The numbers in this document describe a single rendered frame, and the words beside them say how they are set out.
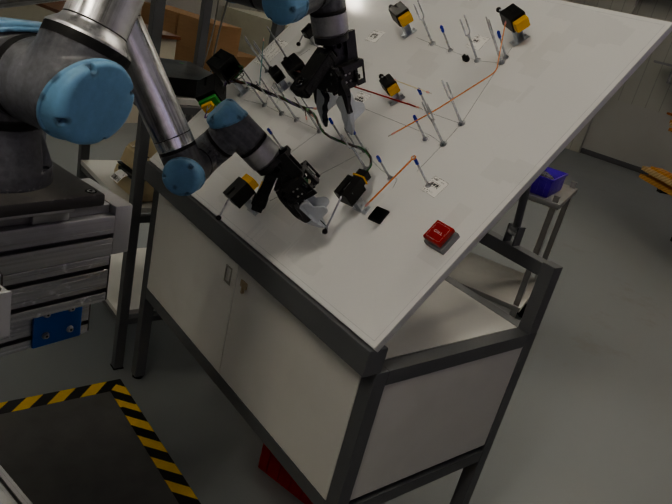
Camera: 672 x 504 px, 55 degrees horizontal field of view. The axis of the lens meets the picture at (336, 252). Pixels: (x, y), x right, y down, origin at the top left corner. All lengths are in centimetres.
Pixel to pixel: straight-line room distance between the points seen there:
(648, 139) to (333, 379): 940
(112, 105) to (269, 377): 102
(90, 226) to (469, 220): 78
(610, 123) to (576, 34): 901
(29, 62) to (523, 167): 102
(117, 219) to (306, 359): 65
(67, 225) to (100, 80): 30
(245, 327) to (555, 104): 99
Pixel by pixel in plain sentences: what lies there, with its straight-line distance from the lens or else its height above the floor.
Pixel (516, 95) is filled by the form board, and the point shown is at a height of 139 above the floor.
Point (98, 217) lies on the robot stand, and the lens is 113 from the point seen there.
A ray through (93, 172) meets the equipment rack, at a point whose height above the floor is 66.
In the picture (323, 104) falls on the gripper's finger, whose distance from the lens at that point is 144.
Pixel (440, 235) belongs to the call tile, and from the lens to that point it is 140.
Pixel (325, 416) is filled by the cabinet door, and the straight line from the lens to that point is 158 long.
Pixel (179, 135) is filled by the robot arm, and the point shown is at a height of 121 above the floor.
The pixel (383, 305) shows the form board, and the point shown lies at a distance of 139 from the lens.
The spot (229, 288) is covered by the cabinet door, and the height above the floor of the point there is 68.
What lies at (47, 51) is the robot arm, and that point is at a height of 138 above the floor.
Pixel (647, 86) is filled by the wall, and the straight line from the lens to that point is 1067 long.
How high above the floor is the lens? 153
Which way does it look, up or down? 22 degrees down
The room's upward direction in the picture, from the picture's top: 14 degrees clockwise
